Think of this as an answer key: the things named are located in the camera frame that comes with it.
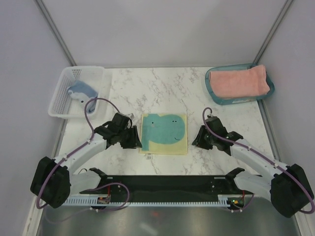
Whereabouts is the yellow green towel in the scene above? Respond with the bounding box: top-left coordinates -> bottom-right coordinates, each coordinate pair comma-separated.
140,113 -> 188,155

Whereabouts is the white plastic basket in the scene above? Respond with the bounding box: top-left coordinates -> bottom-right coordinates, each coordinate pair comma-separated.
48,66 -> 105,119

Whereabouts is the white slotted cable duct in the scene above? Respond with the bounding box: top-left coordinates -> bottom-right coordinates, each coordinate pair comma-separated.
62,195 -> 230,207

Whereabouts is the corner frame post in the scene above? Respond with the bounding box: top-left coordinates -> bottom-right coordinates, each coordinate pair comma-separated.
252,0 -> 295,64
34,0 -> 77,66

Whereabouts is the blue towel in basket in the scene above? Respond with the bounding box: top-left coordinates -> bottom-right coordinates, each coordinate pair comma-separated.
67,80 -> 98,108

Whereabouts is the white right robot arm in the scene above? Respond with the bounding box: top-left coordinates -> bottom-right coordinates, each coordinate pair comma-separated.
192,116 -> 315,218

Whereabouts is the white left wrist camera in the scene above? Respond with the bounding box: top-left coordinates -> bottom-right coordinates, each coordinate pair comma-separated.
127,113 -> 135,120

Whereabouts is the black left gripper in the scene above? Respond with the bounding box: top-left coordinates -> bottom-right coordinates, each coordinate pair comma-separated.
118,126 -> 142,149

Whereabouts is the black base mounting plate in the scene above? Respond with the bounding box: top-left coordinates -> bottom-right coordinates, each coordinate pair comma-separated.
78,174 -> 255,206

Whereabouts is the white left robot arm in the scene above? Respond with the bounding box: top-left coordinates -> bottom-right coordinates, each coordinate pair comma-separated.
30,113 -> 142,209

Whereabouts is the right corner frame post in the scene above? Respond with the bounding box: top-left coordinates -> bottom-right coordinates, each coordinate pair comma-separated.
252,0 -> 295,64

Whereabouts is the pink terry towel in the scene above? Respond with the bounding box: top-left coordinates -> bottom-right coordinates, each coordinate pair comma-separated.
209,65 -> 270,99

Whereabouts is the left corner frame post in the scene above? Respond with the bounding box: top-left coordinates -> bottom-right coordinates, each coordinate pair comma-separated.
34,0 -> 77,66

